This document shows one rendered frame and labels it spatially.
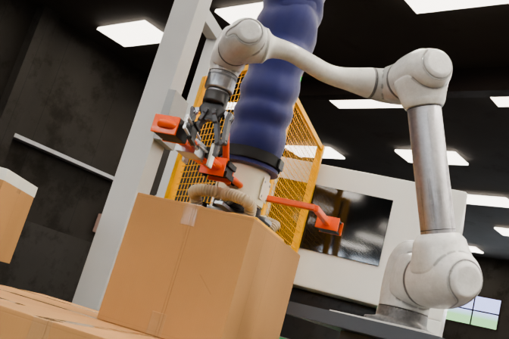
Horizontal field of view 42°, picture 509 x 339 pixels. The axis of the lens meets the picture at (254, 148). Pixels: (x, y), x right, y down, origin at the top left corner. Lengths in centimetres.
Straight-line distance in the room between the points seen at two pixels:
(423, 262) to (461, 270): 11
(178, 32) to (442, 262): 247
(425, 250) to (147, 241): 82
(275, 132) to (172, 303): 70
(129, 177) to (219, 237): 178
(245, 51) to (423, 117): 56
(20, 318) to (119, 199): 225
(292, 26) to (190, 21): 162
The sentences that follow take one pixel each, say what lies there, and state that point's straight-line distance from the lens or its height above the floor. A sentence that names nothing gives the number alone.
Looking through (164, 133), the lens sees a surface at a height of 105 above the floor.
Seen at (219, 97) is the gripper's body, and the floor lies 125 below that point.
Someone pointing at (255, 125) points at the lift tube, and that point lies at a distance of 229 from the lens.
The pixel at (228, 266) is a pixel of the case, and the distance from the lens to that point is 196.
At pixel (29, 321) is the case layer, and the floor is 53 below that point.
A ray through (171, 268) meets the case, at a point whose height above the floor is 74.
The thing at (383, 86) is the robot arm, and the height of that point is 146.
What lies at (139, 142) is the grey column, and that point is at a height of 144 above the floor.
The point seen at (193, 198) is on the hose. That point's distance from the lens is 222.
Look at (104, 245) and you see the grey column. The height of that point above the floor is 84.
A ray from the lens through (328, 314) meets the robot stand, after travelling 202.
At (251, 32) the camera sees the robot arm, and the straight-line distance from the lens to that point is 184.
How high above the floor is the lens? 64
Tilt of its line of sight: 15 degrees up
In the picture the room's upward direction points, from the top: 16 degrees clockwise
